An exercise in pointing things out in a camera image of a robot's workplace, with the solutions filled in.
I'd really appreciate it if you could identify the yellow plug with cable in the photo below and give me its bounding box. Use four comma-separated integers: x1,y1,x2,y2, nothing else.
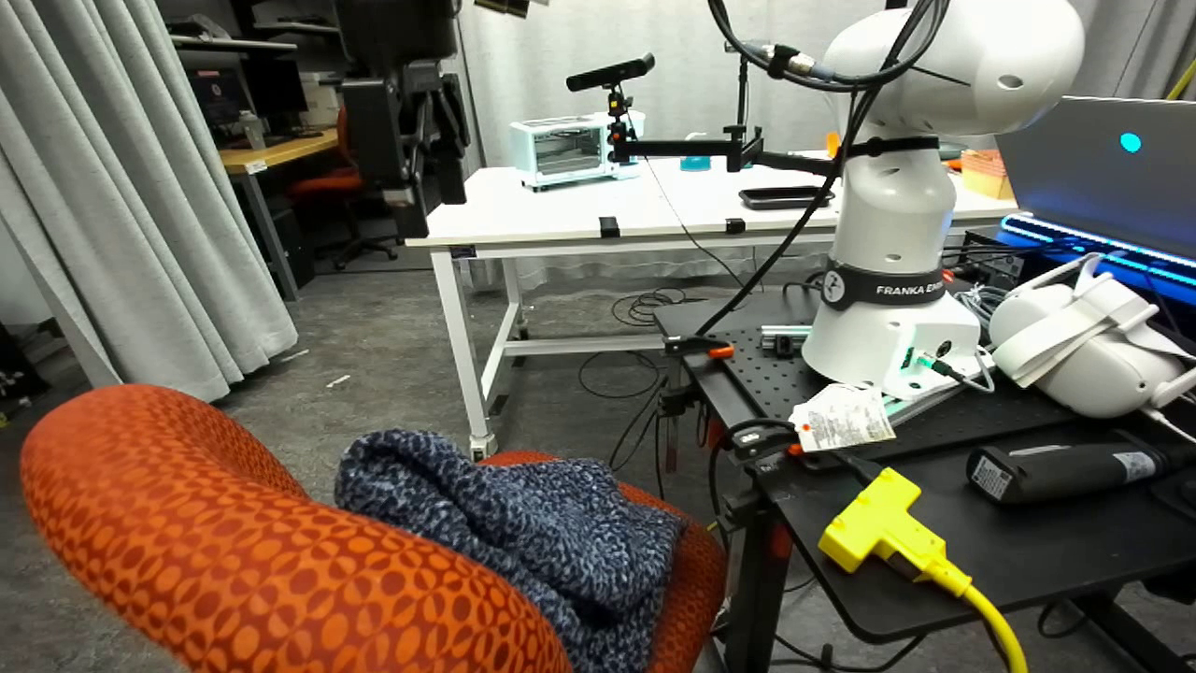
813,463,1030,673

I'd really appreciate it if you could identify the black cable bundle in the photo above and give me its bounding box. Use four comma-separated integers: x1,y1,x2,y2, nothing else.
575,286,682,404

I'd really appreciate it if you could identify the black storage shelf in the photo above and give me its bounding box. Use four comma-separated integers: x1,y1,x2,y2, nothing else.
163,0,349,141

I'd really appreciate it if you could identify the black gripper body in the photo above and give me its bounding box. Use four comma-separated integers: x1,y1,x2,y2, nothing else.
331,0,468,169

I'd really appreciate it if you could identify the teal clear box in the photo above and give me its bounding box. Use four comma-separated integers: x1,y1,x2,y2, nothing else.
508,114,614,193

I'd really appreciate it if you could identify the grey topped stand pole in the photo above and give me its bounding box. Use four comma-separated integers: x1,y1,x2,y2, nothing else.
729,51,756,141

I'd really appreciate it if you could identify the orange box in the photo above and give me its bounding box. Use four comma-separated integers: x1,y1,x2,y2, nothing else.
956,146,1015,202

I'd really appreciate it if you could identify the blue speckled fleece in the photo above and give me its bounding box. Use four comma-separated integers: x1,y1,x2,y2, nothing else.
331,427,686,673

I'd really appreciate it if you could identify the black perforated robot table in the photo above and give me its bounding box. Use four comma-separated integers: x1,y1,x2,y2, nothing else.
651,294,1196,673

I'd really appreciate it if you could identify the white VR headset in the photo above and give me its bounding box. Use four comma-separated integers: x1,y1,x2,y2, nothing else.
988,255,1196,421

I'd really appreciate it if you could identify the orange office chair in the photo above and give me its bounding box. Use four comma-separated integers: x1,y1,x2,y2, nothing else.
287,160,365,270

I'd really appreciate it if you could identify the white paper tag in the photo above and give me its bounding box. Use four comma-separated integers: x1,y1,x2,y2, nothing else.
786,380,899,455

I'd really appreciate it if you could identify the grey curtain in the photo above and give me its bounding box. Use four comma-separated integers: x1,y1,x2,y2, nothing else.
0,0,301,404

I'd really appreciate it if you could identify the black bar stereo camera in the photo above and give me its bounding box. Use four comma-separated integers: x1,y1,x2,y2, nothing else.
563,51,656,96

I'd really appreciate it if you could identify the white power strip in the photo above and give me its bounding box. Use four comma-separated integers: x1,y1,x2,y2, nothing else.
872,344,988,421

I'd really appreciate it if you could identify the small black electronics box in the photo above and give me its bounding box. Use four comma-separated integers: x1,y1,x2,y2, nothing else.
965,232,1030,293

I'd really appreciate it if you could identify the orange patterned armchair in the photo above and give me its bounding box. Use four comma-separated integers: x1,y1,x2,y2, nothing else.
15,380,729,673

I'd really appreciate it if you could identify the black handheld device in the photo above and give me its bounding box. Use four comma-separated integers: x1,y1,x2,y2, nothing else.
965,432,1182,507

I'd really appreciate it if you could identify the orange handled clamp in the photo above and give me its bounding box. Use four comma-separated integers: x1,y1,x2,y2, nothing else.
677,334,740,366

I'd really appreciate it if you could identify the white table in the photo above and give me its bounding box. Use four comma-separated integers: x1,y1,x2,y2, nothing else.
421,153,1021,460

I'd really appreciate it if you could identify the flat black device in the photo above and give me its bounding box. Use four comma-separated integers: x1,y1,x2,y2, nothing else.
735,182,836,214

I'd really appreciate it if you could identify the wooden desk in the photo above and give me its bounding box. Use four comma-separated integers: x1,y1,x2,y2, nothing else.
218,127,349,301

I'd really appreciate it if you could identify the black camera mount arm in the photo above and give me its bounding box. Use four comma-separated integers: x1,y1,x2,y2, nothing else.
606,87,853,179

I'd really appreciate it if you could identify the grey laptop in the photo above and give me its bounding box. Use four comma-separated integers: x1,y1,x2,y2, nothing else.
993,93,1196,309

